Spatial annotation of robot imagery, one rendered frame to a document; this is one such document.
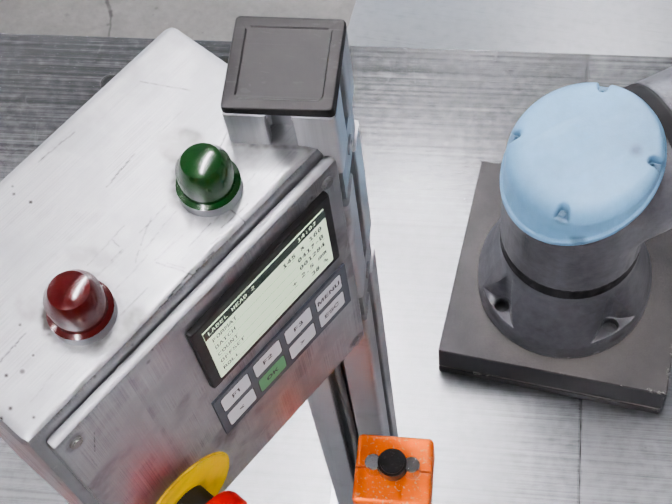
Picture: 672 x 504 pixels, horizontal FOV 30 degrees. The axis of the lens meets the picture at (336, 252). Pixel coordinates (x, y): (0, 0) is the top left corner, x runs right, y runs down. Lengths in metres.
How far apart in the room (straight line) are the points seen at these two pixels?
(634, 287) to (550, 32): 0.36
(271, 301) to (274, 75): 0.10
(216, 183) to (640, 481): 0.71
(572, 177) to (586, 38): 0.43
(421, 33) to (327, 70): 0.85
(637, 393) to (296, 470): 0.30
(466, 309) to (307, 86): 0.65
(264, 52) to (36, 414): 0.16
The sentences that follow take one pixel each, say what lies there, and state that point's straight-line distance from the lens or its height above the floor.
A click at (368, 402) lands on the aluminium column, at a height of 1.19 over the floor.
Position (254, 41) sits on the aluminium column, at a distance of 0.50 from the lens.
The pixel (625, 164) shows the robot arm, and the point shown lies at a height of 1.11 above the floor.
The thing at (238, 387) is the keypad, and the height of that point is 1.38.
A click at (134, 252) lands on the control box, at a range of 0.49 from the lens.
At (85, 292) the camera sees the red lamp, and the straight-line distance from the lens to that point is 0.46.
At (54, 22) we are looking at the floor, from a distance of 2.53.
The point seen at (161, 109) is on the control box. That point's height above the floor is 1.48.
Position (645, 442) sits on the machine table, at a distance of 1.14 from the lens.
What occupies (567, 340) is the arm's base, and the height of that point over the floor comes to 0.91.
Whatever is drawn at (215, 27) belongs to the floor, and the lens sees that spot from 2.44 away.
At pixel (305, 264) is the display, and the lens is 0.53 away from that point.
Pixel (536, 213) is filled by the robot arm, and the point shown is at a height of 1.08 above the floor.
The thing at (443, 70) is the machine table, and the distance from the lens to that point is 1.31.
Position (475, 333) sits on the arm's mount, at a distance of 1.11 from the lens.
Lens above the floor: 1.90
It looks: 62 degrees down
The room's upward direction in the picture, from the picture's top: 11 degrees counter-clockwise
